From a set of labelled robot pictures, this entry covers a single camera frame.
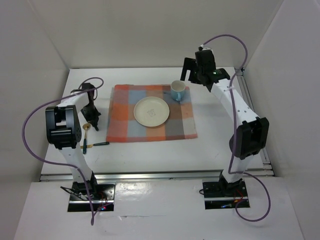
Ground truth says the aluminium front rail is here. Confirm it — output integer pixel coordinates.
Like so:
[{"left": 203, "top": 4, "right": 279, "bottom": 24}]
[{"left": 39, "top": 168, "right": 275, "bottom": 182}]

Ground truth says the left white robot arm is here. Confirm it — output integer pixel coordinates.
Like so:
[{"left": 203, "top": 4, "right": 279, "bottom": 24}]
[{"left": 45, "top": 83, "right": 101, "bottom": 200}]

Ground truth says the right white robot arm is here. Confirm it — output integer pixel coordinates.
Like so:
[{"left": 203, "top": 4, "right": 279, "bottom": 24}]
[{"left": 180, "top": 46, "right": 270, "bottom": 197}]

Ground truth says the aluminium right side rail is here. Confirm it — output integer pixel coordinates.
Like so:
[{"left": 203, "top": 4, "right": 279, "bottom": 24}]
[{"left": 234, "top": 68, "right": 271, "bottom": 164}]

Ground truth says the cream ceramic plate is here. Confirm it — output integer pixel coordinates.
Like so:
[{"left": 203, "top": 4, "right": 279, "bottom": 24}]
[{"left": 133, "top": 96, "right": 170, "bottom": 128}]

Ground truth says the orange blue checkered cloth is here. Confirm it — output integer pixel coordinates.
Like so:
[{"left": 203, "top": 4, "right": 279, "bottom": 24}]
[{"left": 106, "top": 84, "right": 198, "bottom": 143}]

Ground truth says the gold knife green handle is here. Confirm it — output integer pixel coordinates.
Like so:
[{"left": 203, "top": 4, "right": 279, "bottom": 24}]
[{"left": 86, "top": 141, "right": 110, "bottom": 148}]

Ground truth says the gold spoon green handle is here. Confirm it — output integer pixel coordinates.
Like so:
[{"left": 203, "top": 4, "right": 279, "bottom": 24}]
[{"left": 82, "top": 123, "right": 91, "bottom": 155}]

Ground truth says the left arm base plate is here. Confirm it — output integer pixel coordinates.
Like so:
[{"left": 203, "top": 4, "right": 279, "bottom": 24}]
[{"left": 60, "top": 183, "right": 116, "bottom": 213}]

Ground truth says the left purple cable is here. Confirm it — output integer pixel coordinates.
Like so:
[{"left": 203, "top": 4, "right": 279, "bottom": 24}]
[{"left": 21, "top": 77, "right": 105, "bottom": 226}]

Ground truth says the light blue mug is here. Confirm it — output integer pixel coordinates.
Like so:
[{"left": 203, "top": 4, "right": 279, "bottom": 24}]
[{"left": 170, "top": 80, "right": 186, "bottom": 102}]

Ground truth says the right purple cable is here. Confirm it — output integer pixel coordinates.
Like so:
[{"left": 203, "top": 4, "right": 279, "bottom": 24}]
[{"left": 199, "top": 33, "right": 271, "bottom": 222}]

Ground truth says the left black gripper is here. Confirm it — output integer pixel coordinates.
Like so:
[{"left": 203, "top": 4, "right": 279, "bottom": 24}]
[{"left": 80, "top": 102, "right": 101, "bottom": 126}]

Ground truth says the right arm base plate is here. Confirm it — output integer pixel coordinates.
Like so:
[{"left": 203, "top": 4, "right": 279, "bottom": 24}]
[{"left": 198, "top": 180, "right": 250, "bottom": 210}]

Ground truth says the purple cable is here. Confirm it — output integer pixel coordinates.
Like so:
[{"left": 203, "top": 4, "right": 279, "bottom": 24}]
[
  {"left": 199, "top": 33, "right": 271, "bottom": 222},
  {"left": 21, "top": 77, "right": 105, "bottom": 226}
]

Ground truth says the aluminium rail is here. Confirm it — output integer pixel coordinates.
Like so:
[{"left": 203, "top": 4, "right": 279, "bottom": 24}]
[
  {"left": 39, "top": 168, "right": 275, "bottom": 182},
  {"left": 234, "top": 68, "right": 271, "bottom": 164}
]

